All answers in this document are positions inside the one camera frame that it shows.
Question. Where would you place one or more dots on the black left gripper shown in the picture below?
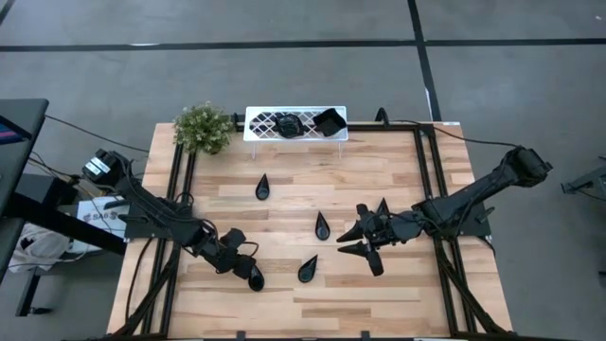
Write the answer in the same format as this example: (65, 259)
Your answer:
(222, 258)

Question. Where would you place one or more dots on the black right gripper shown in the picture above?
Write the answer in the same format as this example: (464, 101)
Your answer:
(393, 229)

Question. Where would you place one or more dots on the black teardrop mini plate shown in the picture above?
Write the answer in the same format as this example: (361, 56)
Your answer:
(382, 207)
(322, 229)
(256, 283)
(262, 190)
(307, 272)

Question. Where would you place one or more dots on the black square mini plate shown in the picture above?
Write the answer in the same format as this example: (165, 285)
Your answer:
(330, 123)

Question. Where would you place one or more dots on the black oval mini plate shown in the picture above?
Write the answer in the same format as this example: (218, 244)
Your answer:
(289, 126)

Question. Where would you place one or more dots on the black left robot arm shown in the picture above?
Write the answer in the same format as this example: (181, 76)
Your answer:
(142, 203)

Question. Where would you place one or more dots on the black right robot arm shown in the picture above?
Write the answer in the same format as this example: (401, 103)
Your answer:
(497, 180)

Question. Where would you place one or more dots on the green potted plant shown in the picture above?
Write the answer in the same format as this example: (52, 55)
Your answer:
(203, 128)

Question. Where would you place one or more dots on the white printed cardboard box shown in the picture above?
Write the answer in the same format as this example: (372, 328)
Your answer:
(94, 215)

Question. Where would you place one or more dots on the white plastic bag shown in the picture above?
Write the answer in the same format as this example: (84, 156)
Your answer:
(40, 248)

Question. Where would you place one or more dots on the grey tripod stand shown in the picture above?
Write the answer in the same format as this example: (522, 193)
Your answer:
(589, 182)

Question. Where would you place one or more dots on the black desk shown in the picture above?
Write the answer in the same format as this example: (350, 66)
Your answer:
(28, 118)

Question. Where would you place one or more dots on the lit display screen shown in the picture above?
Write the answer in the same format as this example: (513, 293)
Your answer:
(8, 135)

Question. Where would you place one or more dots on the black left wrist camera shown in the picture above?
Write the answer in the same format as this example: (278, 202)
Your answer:
(234, 237)

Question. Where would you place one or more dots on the black frame bracket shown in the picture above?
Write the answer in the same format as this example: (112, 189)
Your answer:
(235, 119)
(382, 116)
(240, 335)
(364, 335)

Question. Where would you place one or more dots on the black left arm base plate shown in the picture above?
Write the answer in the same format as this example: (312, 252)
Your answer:
(142, 232)

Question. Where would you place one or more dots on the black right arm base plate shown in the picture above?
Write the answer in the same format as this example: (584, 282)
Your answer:
(478, 227)

